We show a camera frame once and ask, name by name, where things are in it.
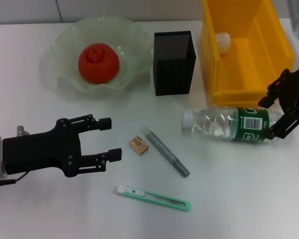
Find pale green wavy fruit plate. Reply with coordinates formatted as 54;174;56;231
51;15;152;93

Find grey marker pen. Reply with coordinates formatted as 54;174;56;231
139;126;191;179

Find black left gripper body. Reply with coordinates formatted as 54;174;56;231
2;119;83;178

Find white paper ball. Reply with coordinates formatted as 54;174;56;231
215;31;232;54

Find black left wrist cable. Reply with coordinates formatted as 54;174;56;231
0;171;28;187

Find clear green-label water bottle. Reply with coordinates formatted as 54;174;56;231
181;106;285;145

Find green utility knife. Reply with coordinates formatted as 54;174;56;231
114;185;191;212

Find black mesh pen holder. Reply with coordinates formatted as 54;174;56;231
153;30;197;97

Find orange fruit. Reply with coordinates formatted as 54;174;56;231
78;43;120;85

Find yellow plastic bin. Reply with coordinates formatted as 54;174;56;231
200;0;295;107

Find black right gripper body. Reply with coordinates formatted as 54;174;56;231
279;59;299;120

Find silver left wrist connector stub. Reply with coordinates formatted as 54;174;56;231
16;125;29;136

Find tan eraser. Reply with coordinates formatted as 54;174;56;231
128;135;150;156

